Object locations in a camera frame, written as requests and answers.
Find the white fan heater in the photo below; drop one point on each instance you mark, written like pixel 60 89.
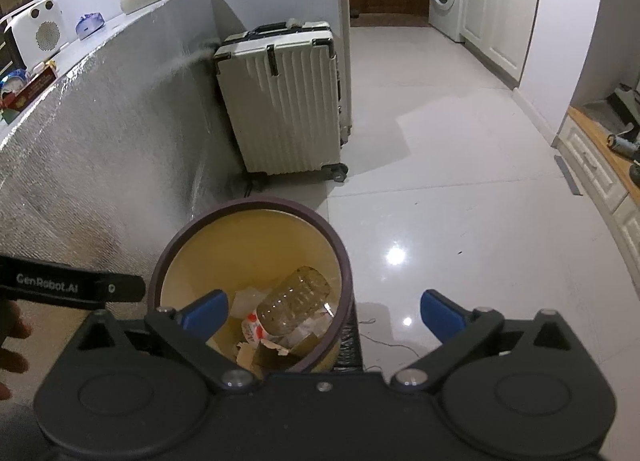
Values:
pixel 37 33

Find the cream ribbed suitcase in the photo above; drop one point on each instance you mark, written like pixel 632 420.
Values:
pixel 285 106

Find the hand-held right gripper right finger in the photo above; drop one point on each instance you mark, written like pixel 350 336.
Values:
pixel 440 313

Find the lint roller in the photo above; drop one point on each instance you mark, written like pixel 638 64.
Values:
pixel 622 143

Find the white kitchen base cabinets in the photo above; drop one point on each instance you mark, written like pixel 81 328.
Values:
pixel 500 16

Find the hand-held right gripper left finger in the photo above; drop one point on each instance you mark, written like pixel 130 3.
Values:
pixel 205 313

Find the red flat carton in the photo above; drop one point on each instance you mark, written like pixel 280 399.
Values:
pixel 34 87

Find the crushed blue drink can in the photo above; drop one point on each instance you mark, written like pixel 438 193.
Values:
pixel 11 86

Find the yellow bin with brown rim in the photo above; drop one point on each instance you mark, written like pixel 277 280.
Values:
pixel 175 261

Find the blue translucent ornament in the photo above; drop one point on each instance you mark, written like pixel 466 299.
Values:
pixel 90 25

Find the clear plastic bottle red label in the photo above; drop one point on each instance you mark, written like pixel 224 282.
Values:
pixel 295 298

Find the white low drawer cabinet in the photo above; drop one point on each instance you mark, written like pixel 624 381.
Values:
pixel 595 171

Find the torn cardboard box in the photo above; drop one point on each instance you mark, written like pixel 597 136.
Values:
pixel 267 356

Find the person's left hand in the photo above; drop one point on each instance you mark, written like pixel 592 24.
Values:
pixel 12 358

